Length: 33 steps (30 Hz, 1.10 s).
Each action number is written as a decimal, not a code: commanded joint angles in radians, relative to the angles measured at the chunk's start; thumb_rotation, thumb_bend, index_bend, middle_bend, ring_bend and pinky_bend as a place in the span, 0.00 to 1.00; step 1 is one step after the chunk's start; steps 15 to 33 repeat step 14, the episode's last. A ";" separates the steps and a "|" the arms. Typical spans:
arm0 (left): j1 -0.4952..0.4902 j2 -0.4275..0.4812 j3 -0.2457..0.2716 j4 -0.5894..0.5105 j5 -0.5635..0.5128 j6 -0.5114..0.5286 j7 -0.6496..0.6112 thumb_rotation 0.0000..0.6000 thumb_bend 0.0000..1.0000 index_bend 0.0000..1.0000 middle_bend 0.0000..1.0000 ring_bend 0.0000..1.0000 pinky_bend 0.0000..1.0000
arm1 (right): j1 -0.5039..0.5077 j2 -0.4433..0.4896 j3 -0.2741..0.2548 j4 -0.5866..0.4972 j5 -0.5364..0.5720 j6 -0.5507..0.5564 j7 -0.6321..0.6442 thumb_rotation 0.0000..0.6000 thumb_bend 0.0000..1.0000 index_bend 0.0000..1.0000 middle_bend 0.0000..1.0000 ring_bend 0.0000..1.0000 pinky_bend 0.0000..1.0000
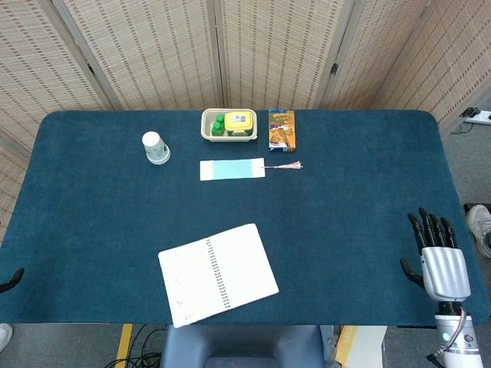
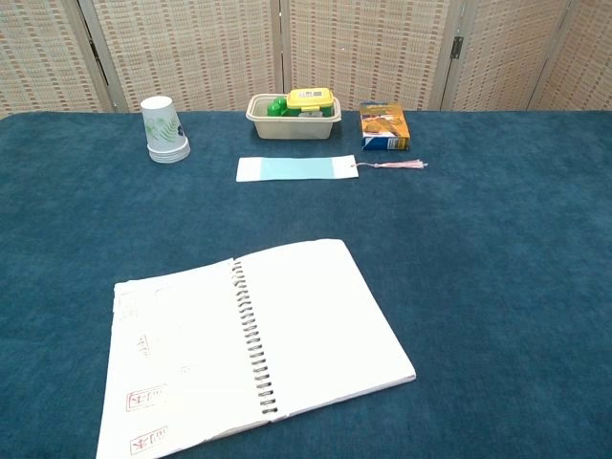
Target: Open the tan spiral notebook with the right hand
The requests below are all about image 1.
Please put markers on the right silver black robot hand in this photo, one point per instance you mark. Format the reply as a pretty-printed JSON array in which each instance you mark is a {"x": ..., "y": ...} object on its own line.
[{"x": 445, "y": 272}]

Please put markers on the spiral notebook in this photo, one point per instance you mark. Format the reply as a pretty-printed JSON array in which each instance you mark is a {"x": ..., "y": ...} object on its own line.
[{"x": 234, "y": 264}]

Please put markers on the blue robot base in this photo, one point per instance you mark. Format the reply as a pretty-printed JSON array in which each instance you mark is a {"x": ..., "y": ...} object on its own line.
[{"x": 241, "y": 345}]

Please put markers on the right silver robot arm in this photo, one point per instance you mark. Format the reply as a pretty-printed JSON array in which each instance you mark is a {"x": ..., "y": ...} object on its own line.
[{"x": 458, "y": 341}]

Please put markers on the grey white sneaker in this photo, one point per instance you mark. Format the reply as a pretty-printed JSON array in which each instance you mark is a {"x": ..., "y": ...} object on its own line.
[
  {"x": 4, "y": 337},
  {"x": 479, "y": 228}
]

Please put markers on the cardboard box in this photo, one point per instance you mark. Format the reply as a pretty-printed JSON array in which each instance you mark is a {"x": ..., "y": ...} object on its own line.
[{"x": 360, "y": 347}]

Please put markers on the white power strip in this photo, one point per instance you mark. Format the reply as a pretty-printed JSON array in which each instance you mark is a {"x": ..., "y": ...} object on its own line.
[{"x": 478, "y": 115}]

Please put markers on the orange and blue snack box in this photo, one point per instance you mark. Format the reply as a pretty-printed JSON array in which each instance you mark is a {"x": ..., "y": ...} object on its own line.
[{"x": 283, "y": 132}]

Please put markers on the woven folding screen panel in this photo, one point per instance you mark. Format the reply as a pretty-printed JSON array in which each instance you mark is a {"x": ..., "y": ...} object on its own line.
[
  {"x": 276, "y": 50},
  {"x": 368, "y": 57},
  {"x": 452, "y": 57},
  {"x": 153, "y": 50},
  {"x": 11, "y": 180},
  {"x": 38, "y": 57}
]

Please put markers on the dark metal screen hinge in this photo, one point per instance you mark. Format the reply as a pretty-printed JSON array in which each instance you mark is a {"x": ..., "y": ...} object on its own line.
[
  {"x": 90, "y": 69},
  {"x": 334, "y": 69}
]

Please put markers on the light blue bookmark with tassel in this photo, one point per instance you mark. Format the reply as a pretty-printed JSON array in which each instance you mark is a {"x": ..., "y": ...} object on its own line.
[{"x": 230, "y": 169}]

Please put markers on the yellow plastic box with label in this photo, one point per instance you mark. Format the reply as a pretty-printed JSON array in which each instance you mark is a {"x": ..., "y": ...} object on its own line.
[{"x": 238, "y": 122}]

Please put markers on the green plastic block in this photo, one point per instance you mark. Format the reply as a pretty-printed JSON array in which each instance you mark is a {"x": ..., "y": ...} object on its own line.
[
  {"x": 220, "y": 118},
  {"x": 217, "y": 129}
]

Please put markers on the beige rectangular food container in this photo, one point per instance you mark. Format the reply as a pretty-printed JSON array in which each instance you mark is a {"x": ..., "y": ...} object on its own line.
[{"x": 207, "y": 134}]

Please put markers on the white paper cup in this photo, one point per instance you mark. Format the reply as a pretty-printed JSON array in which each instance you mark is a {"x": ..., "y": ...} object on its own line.
[{"x": 155, "y": 151}]

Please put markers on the dark blue table cloth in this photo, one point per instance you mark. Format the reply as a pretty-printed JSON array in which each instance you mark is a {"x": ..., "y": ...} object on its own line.
[{"x": 115, "y": 214}]

